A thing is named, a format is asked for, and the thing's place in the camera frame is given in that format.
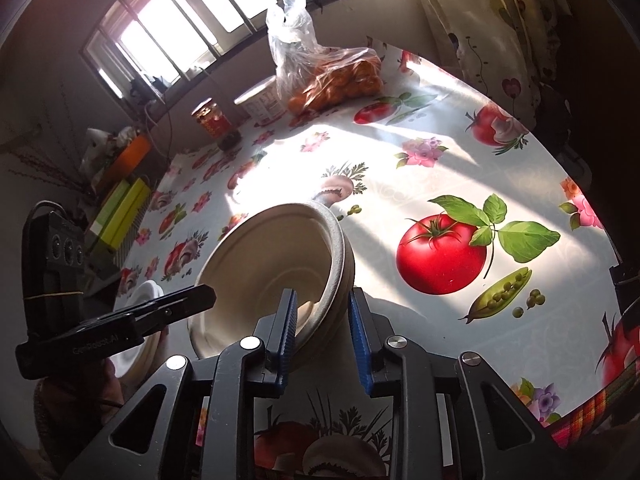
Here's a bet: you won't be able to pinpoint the person's left hand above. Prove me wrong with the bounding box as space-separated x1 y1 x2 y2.
35 360 126 441

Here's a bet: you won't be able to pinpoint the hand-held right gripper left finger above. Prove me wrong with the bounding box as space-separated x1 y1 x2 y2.
62 287 299 480

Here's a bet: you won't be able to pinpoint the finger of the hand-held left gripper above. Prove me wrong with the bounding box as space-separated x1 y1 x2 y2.
100 284 218 341

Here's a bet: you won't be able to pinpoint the white plastic tub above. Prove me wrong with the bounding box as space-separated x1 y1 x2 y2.
234 76 288 123

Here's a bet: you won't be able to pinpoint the barred window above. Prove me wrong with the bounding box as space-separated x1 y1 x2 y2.
80 0 416 106

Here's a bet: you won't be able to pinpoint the black plastic object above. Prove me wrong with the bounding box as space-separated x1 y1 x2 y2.
607 262 640 321

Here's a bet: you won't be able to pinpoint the dried branches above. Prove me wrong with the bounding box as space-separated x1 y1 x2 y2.
10 125 96 196

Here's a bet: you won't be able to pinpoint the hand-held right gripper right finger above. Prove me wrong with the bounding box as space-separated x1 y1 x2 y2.
347 287 568 480

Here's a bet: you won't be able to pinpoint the dark green flat box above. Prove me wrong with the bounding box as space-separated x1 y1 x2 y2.
90 180 131 231

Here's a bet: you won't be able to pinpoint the vegetable print tablecloth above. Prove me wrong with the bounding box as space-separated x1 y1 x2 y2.
112 35 640 480

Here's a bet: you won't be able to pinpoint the cream heart print curtain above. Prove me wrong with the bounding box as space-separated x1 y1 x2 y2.
400 0 566 126

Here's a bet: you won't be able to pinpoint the black power adapter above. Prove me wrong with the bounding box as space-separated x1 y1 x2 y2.
131 76 171 101

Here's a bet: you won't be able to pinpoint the red label sauce jar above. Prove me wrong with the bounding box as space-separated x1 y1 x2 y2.
190 98 242 152

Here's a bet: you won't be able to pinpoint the lime green flat box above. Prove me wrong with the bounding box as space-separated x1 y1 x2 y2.
100 177 153 251

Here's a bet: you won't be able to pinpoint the plastic bag of oranges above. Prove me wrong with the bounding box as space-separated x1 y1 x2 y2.
265 0 386 116

